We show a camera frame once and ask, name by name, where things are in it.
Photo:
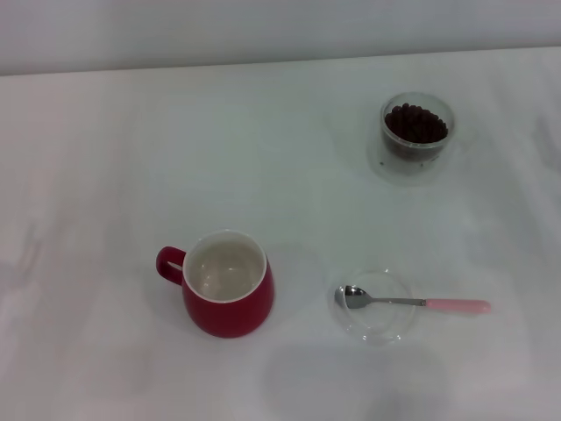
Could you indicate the red ceramic mug white inside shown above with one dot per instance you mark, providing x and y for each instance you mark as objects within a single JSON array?
[{"x": 228, "y": 316}]

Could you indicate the clear glass saucer under cup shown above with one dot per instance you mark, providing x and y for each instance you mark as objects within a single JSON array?
[{"x": 407, "y": 176}]

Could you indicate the clear glass spoon dish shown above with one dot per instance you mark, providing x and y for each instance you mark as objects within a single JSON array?
[{"x": 377, "y": 330}]

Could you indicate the coffee beans pile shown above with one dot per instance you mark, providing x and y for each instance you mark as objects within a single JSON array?
[{"x": 414, "y": 125}]

